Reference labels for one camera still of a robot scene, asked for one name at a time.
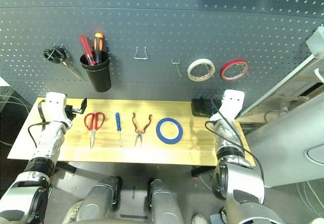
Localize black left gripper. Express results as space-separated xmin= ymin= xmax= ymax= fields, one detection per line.
xmin=64 ymin=97 xmax=89 ymax=123

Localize silver left robot leg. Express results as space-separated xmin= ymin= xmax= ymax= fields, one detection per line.
xmin=75 ymin=175 xmax=123 ymax=224

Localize red handled screwdriver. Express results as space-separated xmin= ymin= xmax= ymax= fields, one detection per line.
xmin=79 ymin=34 xmax=97 ymax=66

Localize silver right robot leg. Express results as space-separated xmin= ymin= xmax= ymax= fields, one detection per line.
xmin=146 ymin=178 xmax=184 ymax=224

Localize black plastic cup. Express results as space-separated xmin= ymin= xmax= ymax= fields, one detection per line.
xmin=79 ymin=50 xmax=112 ymax=93

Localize red handled scissors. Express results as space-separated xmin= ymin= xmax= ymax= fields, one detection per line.
xmin=84 ymin=111 xmax=106 ymax=150

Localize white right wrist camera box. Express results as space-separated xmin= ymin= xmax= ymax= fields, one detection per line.
xmin=219 ymin=89 xmax=246 ymax=120

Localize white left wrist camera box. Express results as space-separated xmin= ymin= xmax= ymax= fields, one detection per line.
xmin=45 ymin=91 xmax=68 ymax=122

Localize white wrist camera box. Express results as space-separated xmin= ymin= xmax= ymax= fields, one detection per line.
xmin=219 ymin=89 xmax=246 ymax=120
xmin=45 ymin=91 xmax=68 ymax=122

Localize dark grey pegboard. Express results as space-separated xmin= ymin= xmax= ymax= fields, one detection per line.
xmin=0 ymin=0 xmax=324 ymax=116

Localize silver wire tape hook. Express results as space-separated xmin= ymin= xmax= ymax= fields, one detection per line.
xmin=204 ymin=63 xmax=216 ymax=80
xmin=235 ymin=62 xmax=251 ymax=78

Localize small silver double hook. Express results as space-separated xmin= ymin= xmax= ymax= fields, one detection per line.
xmin=171 ymin=58 xmax=183 ymax=78

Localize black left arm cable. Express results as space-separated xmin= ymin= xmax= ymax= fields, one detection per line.
xmin=27 ymin=100 xmax=49 ymax=149

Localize silver wire loop hook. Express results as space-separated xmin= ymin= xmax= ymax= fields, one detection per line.
xmin=133 ymin=46 xmax=148 ymax=61

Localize white machine housing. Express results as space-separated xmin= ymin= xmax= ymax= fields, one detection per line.
xmin=242 ymin=92 xmax=324 ymax=188

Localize blue handled screwdriver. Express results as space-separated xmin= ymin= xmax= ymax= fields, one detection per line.
xmin=115 ymin=112 xmax=123 ymax=148

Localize orange black screwdriver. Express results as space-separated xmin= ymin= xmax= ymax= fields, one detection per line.
xmin=93 ymin=32 xmax=105 ymax=65

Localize black handled scissors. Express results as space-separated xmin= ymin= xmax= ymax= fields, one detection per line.
xmin=43 ymin=45 xmax=83 ymax=81

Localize silver robot leg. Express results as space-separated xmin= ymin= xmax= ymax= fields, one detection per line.
xmin=75 ymin=175 xmax=123 ymax=224
xmin=146 ymin=178 xmax=184 ymax=224

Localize blue tape roll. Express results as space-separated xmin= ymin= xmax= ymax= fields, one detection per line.
xmin=155 ymin=118 xmax=184 ymax=145

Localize orange black needle-nose pliers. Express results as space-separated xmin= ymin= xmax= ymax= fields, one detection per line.
xmin=132 ymin=112 xmax=153 ymax=147

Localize red tape roll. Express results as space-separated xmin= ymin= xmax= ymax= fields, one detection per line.
xmin=219 ymin=58 xmax=250 ymax=82

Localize white sneaker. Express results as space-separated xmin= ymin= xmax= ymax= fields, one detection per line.
xmin=191 ymin=213 xmax=209 ymax=224

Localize beige wooden frame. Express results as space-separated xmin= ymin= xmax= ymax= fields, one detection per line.
xmin=237 ymin=56 xmax=324 ymax=123

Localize white tape roll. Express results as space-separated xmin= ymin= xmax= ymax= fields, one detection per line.
xmin=187 ymin=58 xmax=216 ymax=82

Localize black tool case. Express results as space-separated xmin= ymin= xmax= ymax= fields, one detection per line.
xmin=191 ymin=96 xmax=224 ymax=117

